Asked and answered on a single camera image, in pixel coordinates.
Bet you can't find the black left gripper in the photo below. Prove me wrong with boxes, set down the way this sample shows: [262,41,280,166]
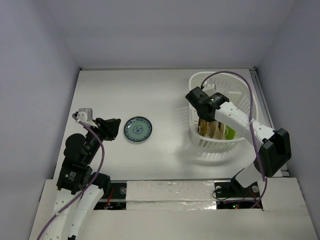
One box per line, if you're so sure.
[85,116,121,163]

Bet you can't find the yellow plate with brown rim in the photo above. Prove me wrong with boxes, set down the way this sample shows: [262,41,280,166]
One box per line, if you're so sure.
[198,118,209,137]

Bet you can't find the teal blue patterned plate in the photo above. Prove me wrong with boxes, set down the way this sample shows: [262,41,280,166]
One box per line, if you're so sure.
[123,116,153,144]

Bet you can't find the cream plate with black characters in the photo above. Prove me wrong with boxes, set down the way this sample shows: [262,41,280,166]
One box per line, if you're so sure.
[208,121,220,139]

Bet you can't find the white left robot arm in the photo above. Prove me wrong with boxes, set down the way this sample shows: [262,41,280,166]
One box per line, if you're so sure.
[37,111,121,240]

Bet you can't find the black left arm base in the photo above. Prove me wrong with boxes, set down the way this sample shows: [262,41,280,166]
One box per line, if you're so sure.
[94,181,127,210]

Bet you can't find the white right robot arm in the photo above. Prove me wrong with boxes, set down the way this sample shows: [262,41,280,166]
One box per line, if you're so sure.
[185,86,292,196]

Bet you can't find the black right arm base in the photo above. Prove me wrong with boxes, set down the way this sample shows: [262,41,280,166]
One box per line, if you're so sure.
[212,182,241,201]

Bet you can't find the white plastic dish rack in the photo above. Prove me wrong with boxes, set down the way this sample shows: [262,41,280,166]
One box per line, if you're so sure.
[188,71,251,150]

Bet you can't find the cream plate with black mark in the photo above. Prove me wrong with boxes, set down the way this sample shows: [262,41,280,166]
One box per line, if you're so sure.
[217,122,227,140]

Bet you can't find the lime green plate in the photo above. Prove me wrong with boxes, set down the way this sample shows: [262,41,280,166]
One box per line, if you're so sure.
[225,126,237,140]

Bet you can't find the white foam front board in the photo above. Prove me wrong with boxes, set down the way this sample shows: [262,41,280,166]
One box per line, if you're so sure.
[27,177,316,240]

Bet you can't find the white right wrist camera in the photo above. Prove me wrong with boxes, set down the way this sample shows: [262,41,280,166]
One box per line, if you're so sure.
[201,83,217,96]

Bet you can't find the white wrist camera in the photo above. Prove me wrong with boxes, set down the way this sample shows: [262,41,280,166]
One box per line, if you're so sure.
[72,108,93,124]
[201,83,217,96]

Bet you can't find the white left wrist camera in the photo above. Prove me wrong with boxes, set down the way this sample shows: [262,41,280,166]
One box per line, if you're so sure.
[72,108,93,124]

